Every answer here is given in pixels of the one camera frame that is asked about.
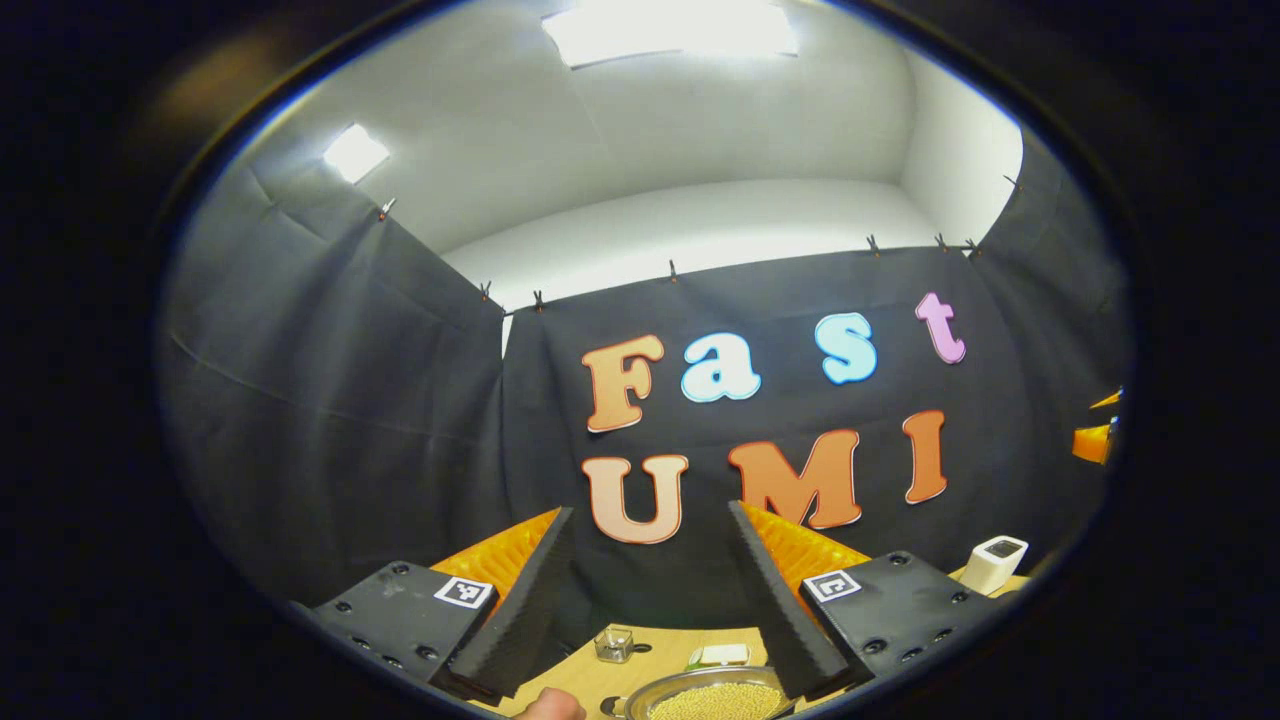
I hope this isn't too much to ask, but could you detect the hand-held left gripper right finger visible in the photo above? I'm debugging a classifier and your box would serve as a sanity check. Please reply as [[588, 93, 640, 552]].
[[727, 499, 992, 702]]

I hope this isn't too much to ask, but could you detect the black backdrop cloth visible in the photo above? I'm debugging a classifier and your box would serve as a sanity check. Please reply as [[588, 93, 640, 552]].
[[155, 125, 1136, 651]]

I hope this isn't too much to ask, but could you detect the small metal wire basket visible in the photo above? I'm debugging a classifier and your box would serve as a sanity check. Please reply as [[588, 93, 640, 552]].
[[595, 625, 653, 664]]

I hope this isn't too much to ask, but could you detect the pile of soybeans in pot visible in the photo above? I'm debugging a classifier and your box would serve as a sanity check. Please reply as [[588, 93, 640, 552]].
[[648, 682, 786, 720]]

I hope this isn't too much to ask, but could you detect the white toaster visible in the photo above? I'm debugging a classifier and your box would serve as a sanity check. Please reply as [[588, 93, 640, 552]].
[[958, 535, 1029, 596]]

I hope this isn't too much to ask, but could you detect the ceiling light panel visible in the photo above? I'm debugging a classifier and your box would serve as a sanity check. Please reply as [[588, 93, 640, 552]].
[[323, 123, 391, 186], [540, 0, 801, 69]]

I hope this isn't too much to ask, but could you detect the sandwich on small plate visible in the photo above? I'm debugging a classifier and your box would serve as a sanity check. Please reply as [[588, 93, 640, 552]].
[[685, 643, 751, 671]]

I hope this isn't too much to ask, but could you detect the row of small cloth clips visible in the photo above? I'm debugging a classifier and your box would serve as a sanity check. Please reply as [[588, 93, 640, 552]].
[[376, 175, 1021, 313]]

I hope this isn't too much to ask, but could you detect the steel pot with black handles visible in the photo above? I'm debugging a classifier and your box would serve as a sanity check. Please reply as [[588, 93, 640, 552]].
[[600, 665, 801, 720]]

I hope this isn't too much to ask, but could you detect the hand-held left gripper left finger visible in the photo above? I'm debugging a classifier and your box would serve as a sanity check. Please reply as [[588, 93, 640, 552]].
[[298, 506, 577, 699]]

